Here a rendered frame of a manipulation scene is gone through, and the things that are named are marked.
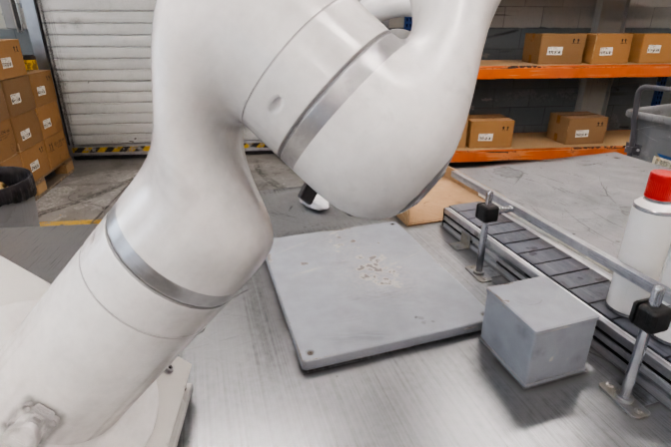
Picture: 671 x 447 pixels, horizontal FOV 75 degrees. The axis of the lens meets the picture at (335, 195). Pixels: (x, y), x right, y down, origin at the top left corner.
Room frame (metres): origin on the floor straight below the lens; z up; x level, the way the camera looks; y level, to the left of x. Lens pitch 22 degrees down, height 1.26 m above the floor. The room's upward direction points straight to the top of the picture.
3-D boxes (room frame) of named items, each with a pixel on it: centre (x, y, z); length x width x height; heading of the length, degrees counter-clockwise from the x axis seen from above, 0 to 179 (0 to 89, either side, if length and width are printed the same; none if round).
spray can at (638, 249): (0.52, -0.42, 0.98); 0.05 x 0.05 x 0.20
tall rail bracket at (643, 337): (0.41, -0.37, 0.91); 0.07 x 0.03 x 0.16; 108
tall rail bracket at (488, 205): (0.70, -0.28, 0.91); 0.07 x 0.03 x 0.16; 108
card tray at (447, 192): (1.07, -0.24, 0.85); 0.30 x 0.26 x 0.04; 18
